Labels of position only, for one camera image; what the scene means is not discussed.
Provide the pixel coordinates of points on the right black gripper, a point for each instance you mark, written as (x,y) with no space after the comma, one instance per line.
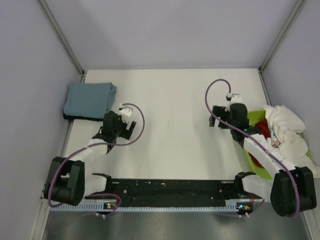
(219,112)

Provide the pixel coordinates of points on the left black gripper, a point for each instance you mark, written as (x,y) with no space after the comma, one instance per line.
(125,132)

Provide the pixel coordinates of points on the blue t-shirt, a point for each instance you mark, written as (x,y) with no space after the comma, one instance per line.
(92,100)

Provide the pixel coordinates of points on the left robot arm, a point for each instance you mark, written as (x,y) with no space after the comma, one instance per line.
(72,178)

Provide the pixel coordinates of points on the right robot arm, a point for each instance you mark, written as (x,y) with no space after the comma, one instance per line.
(290,189)

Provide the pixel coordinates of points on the green plastic basket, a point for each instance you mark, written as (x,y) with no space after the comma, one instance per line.
(255,117)

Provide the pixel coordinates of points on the red t-shirt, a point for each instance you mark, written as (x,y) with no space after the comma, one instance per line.
(262,126)

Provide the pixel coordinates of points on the folded black t-shirt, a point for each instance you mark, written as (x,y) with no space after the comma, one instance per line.
(71,117)

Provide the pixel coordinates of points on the white t-shirt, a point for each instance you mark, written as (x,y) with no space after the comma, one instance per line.
(287,135)

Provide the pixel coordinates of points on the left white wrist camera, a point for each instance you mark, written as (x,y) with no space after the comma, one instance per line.
(126,115)

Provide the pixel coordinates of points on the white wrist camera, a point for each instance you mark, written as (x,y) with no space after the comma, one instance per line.
(232,98)
(126,115)

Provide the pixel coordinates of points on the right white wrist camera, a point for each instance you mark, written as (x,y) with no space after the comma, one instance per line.
(232,98)

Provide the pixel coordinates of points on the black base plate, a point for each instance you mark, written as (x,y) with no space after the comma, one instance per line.
(172,193)

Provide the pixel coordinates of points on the grey slotted cable duct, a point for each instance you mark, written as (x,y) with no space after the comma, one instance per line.
(104,207)

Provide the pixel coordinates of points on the left aluminium frame post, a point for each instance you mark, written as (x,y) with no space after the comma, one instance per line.
(60,35)

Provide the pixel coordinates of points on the aluminium frame post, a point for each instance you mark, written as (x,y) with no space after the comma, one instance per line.
(60,35)
(294,13)

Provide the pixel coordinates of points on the right aluminium frame post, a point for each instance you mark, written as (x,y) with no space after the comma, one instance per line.
(294,13)

